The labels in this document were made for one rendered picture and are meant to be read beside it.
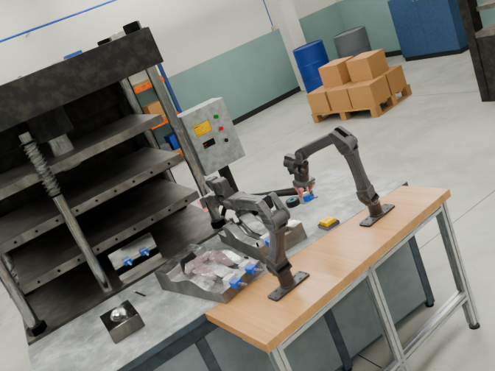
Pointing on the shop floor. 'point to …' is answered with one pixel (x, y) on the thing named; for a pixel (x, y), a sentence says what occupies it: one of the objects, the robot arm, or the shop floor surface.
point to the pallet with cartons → (358, 87)
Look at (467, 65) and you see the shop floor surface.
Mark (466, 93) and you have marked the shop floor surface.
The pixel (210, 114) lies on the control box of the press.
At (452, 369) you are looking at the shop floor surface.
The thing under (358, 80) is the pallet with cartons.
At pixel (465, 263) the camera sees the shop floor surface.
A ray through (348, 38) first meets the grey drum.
